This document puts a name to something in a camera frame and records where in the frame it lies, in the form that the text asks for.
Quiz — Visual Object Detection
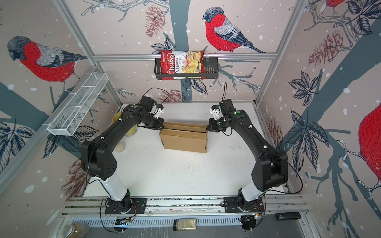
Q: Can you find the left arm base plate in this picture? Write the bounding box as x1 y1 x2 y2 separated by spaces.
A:
105 197 147 215

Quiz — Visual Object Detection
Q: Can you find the black wall basket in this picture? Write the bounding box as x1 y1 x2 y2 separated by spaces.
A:
154 58 219 80

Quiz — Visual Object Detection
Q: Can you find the brown cardboard box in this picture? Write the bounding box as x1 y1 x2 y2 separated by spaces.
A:
159 123 208 153

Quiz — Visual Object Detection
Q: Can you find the black lidded spice jar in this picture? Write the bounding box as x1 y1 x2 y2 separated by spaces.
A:
114 142 126 153

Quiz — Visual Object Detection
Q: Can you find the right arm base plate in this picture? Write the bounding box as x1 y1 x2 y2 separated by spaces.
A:
222 196 265 213

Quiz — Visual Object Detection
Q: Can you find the white wire mesh shelf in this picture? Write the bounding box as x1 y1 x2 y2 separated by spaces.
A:
47 72 109 136

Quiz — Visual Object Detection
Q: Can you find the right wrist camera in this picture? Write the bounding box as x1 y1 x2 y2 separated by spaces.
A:
209 99 236 120

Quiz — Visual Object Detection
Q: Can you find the glass jar lying flat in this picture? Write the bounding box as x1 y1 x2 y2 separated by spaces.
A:
173 218 196 232

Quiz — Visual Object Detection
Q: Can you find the black remote device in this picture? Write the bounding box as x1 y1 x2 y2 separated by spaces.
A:
275 211 301 221

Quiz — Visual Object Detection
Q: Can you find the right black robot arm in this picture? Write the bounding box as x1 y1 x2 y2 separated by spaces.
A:
207 110 288 207

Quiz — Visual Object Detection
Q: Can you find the yellow cup with markers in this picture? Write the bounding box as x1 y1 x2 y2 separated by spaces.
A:
112 112 138 137

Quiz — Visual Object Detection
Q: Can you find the red cassava chips bag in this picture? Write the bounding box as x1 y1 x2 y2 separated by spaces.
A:
160 50 205 74

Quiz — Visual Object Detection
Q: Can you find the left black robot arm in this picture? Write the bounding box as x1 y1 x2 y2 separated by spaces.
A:
80 96 164 203

